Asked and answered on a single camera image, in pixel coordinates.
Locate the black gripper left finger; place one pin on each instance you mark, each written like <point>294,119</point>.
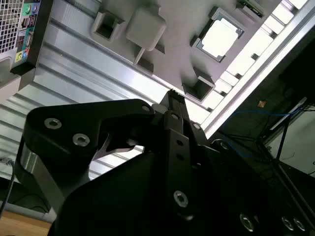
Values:
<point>73,118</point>

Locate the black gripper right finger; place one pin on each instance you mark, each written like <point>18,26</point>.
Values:
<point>194,132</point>

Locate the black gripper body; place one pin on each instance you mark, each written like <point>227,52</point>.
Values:
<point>137,196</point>

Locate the silver square CPU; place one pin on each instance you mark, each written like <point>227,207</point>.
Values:
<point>219,37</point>

